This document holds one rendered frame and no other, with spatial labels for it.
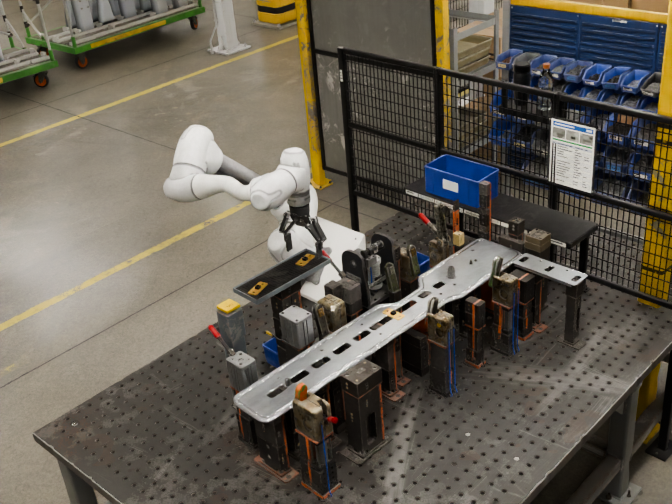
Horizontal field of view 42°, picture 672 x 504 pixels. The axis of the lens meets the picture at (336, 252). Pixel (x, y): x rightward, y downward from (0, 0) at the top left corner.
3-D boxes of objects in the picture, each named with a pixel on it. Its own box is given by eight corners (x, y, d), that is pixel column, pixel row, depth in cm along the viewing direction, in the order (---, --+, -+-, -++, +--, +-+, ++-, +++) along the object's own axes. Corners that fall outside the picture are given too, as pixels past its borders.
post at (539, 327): (539, 334, 357) (542, 273, 343) (517, 324, 364) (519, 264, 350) (548, 327, 360) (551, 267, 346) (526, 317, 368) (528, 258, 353)
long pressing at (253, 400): (271, 429, 275) (270, 426, 275) (226, 400, 290) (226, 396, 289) (525, 255, 356) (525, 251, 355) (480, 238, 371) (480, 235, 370)
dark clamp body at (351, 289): (357, 376, 342) (350, 294, 323) (333, 363, 351) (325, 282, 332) (376, 363, 349) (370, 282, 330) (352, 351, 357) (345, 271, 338)
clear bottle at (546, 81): (547, 112, 370) (548, 67, 360) (534, 109, 374) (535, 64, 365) (555, 108, 374) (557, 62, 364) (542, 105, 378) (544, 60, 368)
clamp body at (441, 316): (447, 402, 324) (445, 325, 307) (422, 389, 332) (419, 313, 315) (462, 390, 330) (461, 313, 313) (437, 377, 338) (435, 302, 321)
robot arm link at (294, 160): (292, 180, 323) (273, 195, 314) (287, 141, 316) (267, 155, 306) (317, 184, 318) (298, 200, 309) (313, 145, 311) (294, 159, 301)
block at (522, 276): (523, 343, 352) (525, 284, 338) (500, 333, 359) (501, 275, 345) (537, 333, 357) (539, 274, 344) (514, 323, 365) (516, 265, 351)
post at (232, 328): (243, 415, 327) (227, 317, 305) (231, 407, 332) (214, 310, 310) (259, 405, 331) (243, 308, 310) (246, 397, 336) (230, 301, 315)
